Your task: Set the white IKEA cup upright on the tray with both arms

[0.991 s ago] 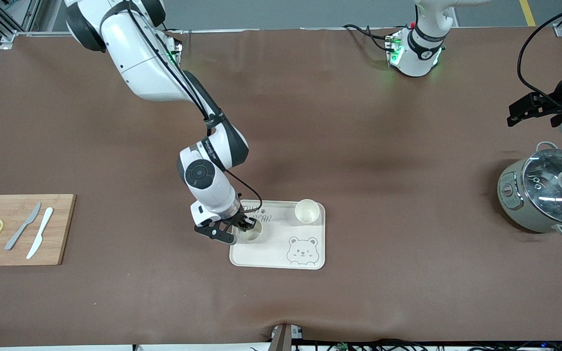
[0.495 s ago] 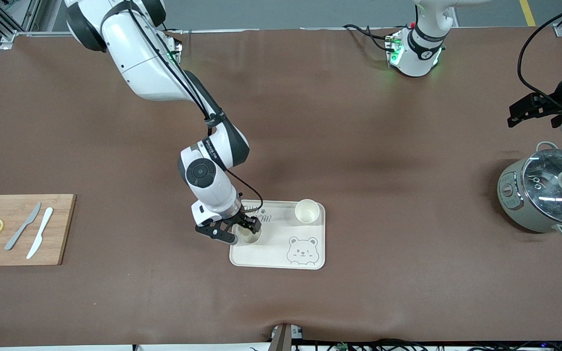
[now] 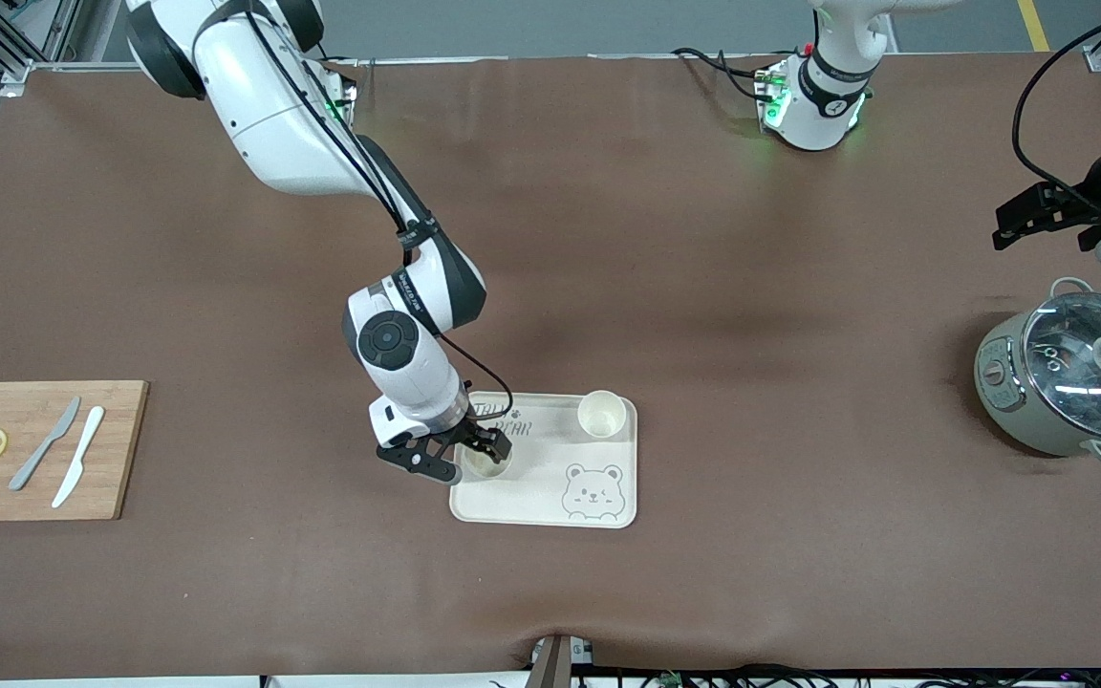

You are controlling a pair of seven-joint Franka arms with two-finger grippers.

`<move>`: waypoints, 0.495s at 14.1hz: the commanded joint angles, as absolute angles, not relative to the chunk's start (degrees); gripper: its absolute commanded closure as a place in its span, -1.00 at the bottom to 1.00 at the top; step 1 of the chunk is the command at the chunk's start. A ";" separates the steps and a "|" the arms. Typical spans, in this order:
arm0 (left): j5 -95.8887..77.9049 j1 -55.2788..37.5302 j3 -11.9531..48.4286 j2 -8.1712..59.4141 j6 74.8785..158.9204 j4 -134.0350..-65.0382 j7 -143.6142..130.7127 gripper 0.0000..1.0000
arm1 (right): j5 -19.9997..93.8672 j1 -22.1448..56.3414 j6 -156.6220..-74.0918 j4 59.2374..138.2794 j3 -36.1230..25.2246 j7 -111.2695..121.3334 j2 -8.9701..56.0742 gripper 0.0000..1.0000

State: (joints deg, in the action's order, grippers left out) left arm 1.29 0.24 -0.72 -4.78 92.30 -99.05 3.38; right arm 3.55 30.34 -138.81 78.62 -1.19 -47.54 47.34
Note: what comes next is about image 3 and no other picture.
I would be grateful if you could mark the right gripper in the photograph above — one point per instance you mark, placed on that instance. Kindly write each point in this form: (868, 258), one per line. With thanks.
(466, 434)

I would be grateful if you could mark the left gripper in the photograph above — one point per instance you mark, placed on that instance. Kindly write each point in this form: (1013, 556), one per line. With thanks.
(1072, 211)

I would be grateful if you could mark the white plastic cup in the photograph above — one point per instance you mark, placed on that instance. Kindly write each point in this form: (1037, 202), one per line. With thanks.
(485, 468)
(601, 416)

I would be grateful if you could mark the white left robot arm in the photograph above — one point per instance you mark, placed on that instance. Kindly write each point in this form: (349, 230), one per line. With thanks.
(828, 105)

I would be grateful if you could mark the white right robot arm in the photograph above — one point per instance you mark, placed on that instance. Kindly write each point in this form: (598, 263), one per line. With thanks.
(273, 124)

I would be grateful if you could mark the white bear print tray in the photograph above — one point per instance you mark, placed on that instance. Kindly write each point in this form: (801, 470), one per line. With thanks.
(531, 497)

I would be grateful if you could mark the glass pot lid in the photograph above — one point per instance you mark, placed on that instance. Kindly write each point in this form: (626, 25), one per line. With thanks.
(1086, 382)

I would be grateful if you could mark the brown table cover mat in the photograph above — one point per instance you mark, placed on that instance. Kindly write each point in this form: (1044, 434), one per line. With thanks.
(550, 592)

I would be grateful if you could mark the grey-green cooking pot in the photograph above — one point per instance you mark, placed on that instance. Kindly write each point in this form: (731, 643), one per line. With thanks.
(1019, 411)

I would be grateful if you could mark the bamboo cutting board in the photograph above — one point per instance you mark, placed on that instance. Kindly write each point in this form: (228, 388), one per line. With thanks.
(120, 459)

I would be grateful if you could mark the white plastic knife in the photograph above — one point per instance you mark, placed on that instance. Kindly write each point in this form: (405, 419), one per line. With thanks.
(82, 449)

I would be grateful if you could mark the grey plastic knife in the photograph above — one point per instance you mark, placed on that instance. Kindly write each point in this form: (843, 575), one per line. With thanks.
(38, 454)

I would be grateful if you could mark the table edge clamp bracket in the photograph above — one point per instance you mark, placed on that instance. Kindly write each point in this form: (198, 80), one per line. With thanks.
(550, 669)

